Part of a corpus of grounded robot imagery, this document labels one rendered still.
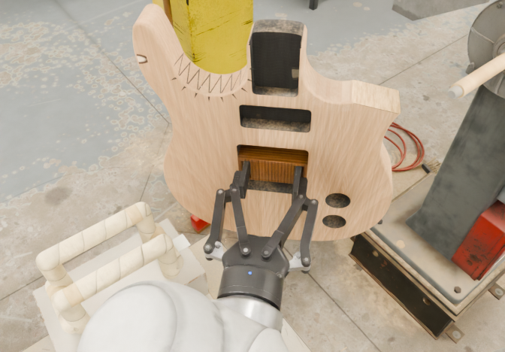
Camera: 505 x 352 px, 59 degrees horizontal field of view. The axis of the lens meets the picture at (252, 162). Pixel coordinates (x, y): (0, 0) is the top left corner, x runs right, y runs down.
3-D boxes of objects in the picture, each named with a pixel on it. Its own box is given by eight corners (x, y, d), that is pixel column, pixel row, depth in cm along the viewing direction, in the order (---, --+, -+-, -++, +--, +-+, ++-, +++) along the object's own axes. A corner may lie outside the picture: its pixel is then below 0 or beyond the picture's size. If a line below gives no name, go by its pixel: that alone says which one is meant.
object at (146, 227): (153, 229, 87) (145, 200, 80) (161, 241, 85) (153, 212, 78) (139, 238, 85) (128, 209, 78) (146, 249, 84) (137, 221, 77)
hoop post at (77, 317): (87, 311, 76) (70, 286, 69) (95, 326, 74) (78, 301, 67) (69, 322, 74) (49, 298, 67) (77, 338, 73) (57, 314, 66)
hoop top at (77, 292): (168, 237, 76) (166, 227, 74) (177, 250, 75) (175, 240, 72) (53, 302, 69) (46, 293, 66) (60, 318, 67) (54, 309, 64)
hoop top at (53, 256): (147, 205, 81) (143, 195, 78) (155, 217, 79) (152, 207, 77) (37, 263, 73) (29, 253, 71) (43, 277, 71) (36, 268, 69)
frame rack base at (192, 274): (176, 258, 102) (166, 215, 89) (213, 310, 94) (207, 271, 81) (61, 329, 91) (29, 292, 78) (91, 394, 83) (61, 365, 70)
